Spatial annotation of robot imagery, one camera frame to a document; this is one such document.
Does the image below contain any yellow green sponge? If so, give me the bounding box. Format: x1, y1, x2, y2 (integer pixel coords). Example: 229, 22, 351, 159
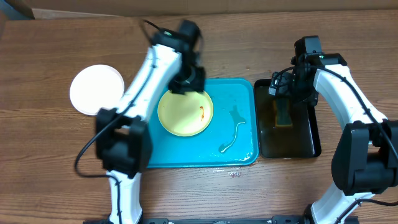
273, 98, 293, 128

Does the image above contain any yellow plate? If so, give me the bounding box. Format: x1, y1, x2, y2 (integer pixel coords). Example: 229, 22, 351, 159
157, 90, 214, 137

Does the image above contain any white plate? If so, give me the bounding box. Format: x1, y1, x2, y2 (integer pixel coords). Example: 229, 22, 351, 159
69, 64, 124, 116

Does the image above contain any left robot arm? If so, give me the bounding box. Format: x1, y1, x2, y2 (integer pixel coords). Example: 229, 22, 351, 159
90, 20, 205, 223

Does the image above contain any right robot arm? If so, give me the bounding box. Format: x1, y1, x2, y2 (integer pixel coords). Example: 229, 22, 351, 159
268, 35, 397, 223

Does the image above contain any black water tray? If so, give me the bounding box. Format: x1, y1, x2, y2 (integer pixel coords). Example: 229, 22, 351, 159
254, 79, 322, 159

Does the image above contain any teal plastic tray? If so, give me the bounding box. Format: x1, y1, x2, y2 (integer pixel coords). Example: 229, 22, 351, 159
148, 78, 259, 169

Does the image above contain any brown cardboard backdrop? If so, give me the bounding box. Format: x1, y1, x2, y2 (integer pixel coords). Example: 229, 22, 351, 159
1, 0, 397, 19

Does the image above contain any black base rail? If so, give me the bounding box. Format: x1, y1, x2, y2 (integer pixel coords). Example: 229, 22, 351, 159
83, 214, 360, 224

